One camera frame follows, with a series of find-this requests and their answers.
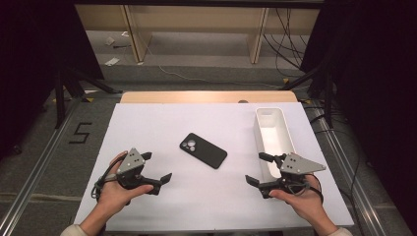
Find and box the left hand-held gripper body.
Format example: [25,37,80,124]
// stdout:
[116,147,163,197]

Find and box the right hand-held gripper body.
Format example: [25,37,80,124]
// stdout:
[259,152,328,200]

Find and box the white oblong plastic bin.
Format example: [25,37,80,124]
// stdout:
[253,107,297,183]

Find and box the person's left hand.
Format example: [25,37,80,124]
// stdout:
[96,150,154,215]

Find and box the person's right hand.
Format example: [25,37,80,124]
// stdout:
[268,174,326,225]

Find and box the white board table cover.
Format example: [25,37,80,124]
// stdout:
[73,101,355,233]

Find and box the black metal stand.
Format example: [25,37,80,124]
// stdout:
[53,65,123,130]
[279,62,335,129]

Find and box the light wooden table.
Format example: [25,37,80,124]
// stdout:
[119,90,299,104]

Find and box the dark curtain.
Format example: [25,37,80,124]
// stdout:
[299,0,417,227]
[0,0,104,160]

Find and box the beige wooden shelf unit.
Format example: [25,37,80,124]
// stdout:
[74,4,321,65]

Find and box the aluminium floor rail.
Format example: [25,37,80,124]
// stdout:
[303,104,388,236]
[0,96,83,236]

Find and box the black floor cable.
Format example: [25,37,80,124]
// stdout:
[309,104,363,236]

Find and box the thin white floor cable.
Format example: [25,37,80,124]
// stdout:
[144,38,283,89]

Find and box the bundle of black cables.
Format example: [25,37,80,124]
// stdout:
[262,8,316,78]

